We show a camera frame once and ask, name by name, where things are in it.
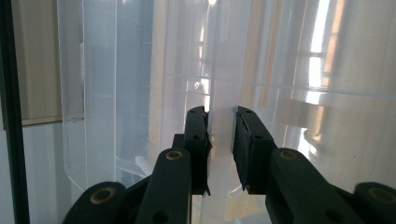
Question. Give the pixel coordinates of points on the white cabinet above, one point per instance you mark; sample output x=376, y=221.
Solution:
x=42, y=171

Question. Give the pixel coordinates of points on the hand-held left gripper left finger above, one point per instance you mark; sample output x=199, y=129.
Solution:
x=196, y=149

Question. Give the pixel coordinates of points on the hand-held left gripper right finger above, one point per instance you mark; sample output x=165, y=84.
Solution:
x=252, y=155

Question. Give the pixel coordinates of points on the wooden cabinet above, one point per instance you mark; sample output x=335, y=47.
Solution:
x=37, y=62

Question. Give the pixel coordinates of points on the clear plastic storage box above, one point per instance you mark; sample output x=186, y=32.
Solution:
x=280, y=46

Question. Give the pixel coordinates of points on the black frame bar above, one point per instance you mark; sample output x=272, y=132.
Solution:
x=12, y=93

